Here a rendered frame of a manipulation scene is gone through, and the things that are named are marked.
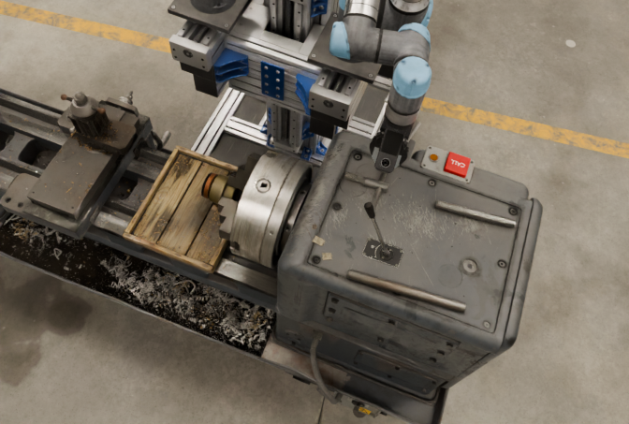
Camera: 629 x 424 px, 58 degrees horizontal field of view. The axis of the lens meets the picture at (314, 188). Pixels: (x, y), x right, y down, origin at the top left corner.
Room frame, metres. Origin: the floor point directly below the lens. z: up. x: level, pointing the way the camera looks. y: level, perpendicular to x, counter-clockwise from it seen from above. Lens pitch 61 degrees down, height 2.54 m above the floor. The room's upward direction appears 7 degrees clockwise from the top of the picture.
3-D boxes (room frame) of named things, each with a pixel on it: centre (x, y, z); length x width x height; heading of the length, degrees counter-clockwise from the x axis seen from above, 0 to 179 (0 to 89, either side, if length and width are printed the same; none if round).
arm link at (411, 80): (0.80, -0.17, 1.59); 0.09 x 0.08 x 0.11; 177
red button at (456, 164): (0.83, -0.37, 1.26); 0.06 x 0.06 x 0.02; 75
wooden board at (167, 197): (0.80, 0.38, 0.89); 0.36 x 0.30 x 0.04; 165
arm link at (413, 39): (0.90, -0.16, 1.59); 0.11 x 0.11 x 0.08; 87
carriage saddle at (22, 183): (0.91, 0.78, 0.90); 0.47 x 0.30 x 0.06; 165
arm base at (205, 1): (1.44, 0.41, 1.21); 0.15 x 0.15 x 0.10
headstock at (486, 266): (0.65, -0.27, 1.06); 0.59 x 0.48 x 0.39; 75
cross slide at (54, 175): (0.91, 0.73, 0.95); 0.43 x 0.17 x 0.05; 165
